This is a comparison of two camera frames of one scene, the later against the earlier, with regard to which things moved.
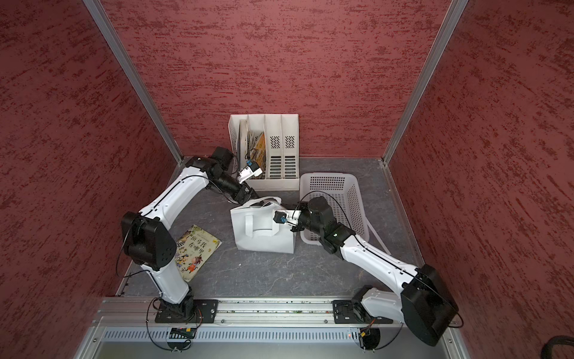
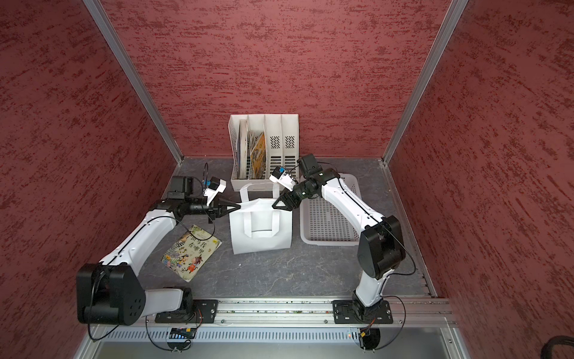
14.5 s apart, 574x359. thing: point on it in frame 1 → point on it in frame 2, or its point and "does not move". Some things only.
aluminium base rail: (125, 327) does not move
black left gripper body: (242, 187) → (212, 209)
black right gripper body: (305, 221) → (303, 190)
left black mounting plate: (188, 311) does not move
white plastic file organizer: (272, 141) does not move
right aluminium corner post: (419, 90) does not move
